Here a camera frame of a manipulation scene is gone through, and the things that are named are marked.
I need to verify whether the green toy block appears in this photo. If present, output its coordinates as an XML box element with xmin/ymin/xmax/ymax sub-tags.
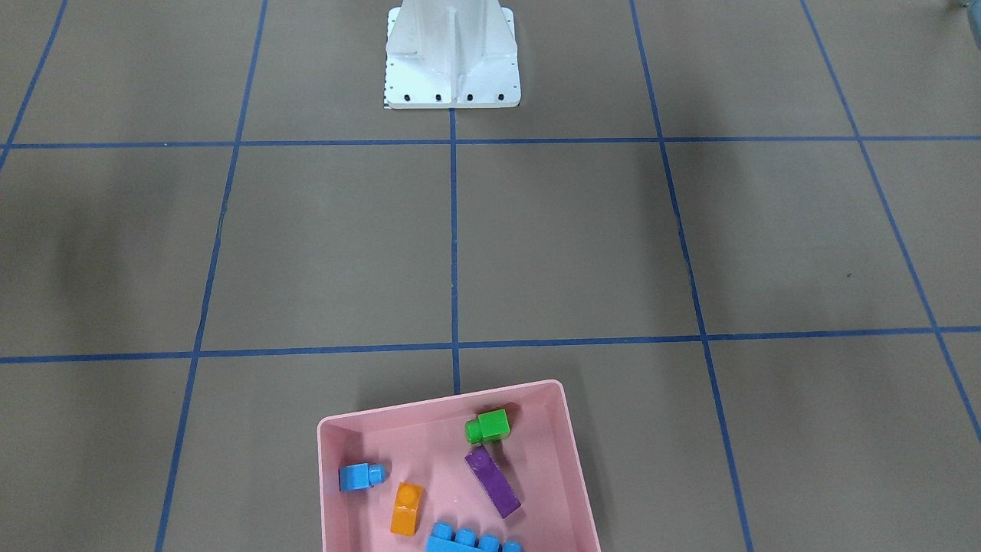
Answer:
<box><xmin>464</xmin><ymin>409</ymin><xmax>511</xmax><ymax>446</ymax></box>

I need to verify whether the purple toy block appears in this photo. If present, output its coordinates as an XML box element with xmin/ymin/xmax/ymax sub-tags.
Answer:
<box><xmin>464</xmin><ymin>446</ymin><xmax>521</xmax><ymax>518</ymax></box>

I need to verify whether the orange toy block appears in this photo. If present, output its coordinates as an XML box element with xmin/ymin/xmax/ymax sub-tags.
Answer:
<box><xmin>389</xmin><ymin>481</ymin><xmax>426</xmax><ymax>537</ymax></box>

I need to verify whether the small blue toy block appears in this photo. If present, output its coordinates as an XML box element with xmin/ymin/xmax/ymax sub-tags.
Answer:
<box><xmin>339</xmin><ymin>462</ymin><xmax>388</xmax><ymax>493</ymax></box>

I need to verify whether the long blue toy block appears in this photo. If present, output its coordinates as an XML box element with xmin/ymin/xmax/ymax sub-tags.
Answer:
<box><xmin>424</xmin><ymin>521</ymin><xmax>524</xmax><ymax>551</ymax></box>

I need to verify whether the pink plastic box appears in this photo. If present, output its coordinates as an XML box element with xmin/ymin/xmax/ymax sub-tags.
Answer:
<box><xmin>317</xmin><ymin>379</ymin><xmax>602</xmax><ymax>551</ymax></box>

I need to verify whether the brown paper table cover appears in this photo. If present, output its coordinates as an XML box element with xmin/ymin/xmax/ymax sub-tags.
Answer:
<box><xmin>2</xmin><ymin>1</ymin><xmax>979</xmax><ymax>551</ymax></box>

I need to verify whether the white camera stand column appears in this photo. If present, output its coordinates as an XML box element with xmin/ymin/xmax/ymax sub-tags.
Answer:
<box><xmin>383</xmin><ymin>1</ymin><xmax>522</xmax><ymax>110</ymax></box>

